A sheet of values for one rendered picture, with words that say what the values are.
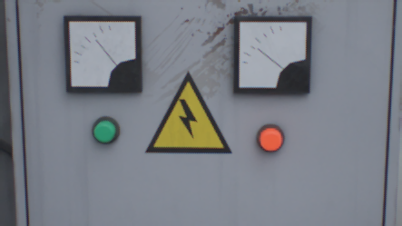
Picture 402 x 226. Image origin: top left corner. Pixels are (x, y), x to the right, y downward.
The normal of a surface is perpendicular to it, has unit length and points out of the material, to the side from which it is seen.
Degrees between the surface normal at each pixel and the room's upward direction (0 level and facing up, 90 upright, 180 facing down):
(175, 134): 90
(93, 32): 90
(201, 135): 90
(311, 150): 90
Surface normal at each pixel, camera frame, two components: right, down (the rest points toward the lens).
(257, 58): -0.04, 0.21
